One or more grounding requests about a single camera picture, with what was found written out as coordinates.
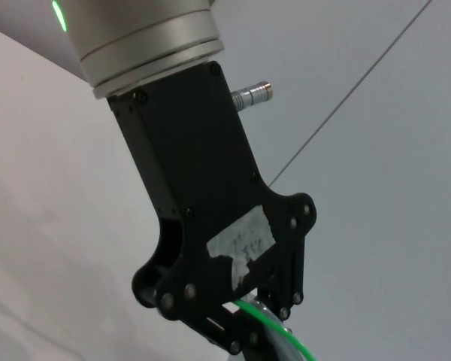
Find clear green-zip document bag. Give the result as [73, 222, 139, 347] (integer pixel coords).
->
[232, 293, 319, 361]

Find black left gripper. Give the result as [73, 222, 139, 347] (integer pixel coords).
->
[108, 59, 319, 321]

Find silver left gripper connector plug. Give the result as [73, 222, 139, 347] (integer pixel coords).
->
[231, 80, 274, 113]

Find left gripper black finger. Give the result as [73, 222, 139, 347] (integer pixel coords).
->
[256, 202, 319, 321]
[156, 281, 277, 361]

